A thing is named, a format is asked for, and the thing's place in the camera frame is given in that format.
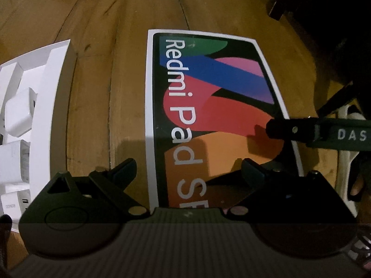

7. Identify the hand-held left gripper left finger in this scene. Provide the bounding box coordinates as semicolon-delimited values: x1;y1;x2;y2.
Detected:
36;158;150;218

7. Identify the plain white charger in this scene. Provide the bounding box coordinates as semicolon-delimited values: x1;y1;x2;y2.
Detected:
4;88;39;138

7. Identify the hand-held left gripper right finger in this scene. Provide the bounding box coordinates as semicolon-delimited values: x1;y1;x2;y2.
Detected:
227;158;342;217

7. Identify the white charger with grey label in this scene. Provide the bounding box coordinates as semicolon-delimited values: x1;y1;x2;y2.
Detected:
0;140;31;185

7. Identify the white cardboard box tray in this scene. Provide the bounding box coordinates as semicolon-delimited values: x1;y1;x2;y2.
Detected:
0;39;77;212

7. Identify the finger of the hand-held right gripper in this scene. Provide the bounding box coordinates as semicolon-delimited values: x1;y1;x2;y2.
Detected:
266;117;320;143

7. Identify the person's right hand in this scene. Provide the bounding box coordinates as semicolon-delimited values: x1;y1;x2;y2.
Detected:
349;151;371;207

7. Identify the white charger with port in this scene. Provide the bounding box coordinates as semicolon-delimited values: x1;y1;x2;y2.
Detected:
0;189;32;215

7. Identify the colourful printed box lid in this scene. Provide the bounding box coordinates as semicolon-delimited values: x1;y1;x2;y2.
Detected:
144;29;305;209

